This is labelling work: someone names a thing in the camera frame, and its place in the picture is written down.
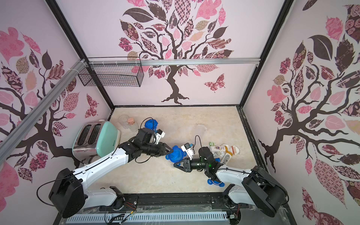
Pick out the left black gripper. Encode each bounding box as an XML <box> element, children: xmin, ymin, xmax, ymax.
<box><xmin>141</xmin><ymin>142</ymin><xmax>173</xmax><ymax>158</ymax></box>

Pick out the blue lid container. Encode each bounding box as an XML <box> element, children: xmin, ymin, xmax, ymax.
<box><xmin>166</xmin><ymin>145</ymin><xmax>187</xmax><ymax>163</ymax></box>
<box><xmin>145</xmin><ymin>119</ymin><xmax>158</xmax><ymax>131</ymax></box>

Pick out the detached blue container lid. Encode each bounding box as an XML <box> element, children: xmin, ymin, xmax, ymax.
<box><xmin>207</xmin><ymin>179</ymin><xmax>225</xmax><ymax>187</ymax></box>

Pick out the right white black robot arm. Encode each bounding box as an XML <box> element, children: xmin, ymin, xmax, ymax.
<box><xmin>173</xmin><ymin>147</ymin><xmax>289</xmax><ymax>218</ymax></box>

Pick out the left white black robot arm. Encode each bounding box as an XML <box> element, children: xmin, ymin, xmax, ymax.
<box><xmin>49</xmin><ymin>127</ymin><xmax>173</xmax><ymax>218</ymax></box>

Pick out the small bottle cork lid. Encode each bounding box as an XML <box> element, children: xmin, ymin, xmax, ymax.
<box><xmin>127</xmin><ymin>117</ymin><xmax>139</xmax><ymax>132</ymax></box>

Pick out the clear glass tumbler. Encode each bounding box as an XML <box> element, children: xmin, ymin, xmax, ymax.
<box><xmin>118</xmin><ymin>115</ymin><xmax>129</xmax><ymax>129</ymax></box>

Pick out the mint chrome toaster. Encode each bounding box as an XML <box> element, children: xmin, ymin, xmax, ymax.
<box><xmin>72</xmin><ymin>120</ymin><xmax>121</xmax><ymax>160</ymax></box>

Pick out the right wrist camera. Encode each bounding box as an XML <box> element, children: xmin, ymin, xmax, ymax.
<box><xmin>181</xmin><ymin>143</ymin><xmax>195</xmax><ymax>160</ymax></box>

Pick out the black base frame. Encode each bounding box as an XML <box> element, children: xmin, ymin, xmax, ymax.
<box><xmin>54</xmin><ymin>192</ymin><xmax>296</xmax><ymax>225</ymax></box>

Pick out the white slotted cable duct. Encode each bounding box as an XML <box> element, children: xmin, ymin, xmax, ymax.
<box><xmin>64</xmin><ymin>211</ymin><xmax>228</xmax><ymax>225</ymax></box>

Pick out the black wire basket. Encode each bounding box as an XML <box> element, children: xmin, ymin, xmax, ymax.
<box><xmin>78</xmin><ymin>57</ymin><xmax>144</xmax><ymax>87</ymax></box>

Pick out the back aluminium rail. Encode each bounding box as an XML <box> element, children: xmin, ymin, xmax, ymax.
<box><xmin>89</xmin><ymin>58</ymin><xmax>261</xmax><ymax>66</ymax></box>

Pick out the aluminium rail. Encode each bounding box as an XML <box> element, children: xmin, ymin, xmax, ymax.
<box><xmin>1</xmin><ymin>59</ymin><xmax>87</xmax><ymax>163</ymax></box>
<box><xmin>89</xmin><ymin>58</ymin><xmax>261</xmax><ymax>66</ymax></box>

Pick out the left aluminium rail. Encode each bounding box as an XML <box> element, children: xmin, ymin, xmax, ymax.
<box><xmin>1</xmin><ymin>59</ymin><xmax>87</xmax><ymax>163</ymax></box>

